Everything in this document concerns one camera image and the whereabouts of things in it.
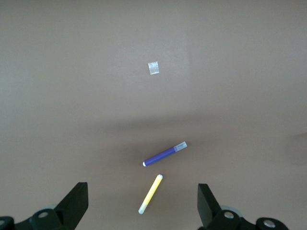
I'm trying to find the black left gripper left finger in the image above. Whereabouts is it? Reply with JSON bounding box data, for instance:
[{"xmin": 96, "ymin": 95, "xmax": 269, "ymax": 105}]
[{"xmin": 0, "ymin": 182, "xmax": 89, "ymax": 230}]

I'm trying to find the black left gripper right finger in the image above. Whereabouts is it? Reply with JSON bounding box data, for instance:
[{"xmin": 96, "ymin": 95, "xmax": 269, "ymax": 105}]
[{"xmin": 197, "ymin": 183, "xmax": 291, "ymax": 230}]

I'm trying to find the purple highlighter pen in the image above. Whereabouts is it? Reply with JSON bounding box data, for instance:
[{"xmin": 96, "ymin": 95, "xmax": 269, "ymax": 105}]
[{"xmin": 142, "ymin": 141, "xmax": 188, "ymax": 167}]

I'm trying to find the yellow highlighter pen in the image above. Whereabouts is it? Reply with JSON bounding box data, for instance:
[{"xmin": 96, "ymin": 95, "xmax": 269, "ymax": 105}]
[{"xmin": 138, "ymin": 173, "xmax": 164, "ymax": 215}]

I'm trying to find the clear tape piece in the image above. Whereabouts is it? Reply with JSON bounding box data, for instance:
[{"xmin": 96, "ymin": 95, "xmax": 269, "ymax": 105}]
[{"xmin": 147, "ymin": 61, "xmax": 161, "ymax": 76}]

